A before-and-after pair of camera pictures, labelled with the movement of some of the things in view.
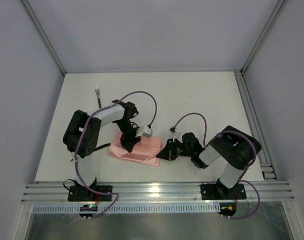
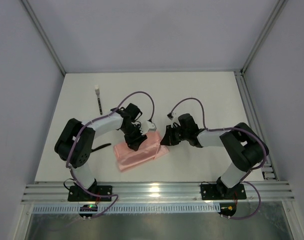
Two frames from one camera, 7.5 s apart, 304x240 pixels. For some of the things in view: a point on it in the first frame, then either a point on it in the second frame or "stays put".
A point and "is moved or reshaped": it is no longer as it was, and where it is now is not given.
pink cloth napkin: x=144 y=152 is moved or reshaped
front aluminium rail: x=158 y=192 stays put
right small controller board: x=228 y=209 stays put
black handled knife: x=100 y=146 stays put
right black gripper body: x=172 y=150 to x=172 y=135
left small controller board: x=88 y=207 stays put
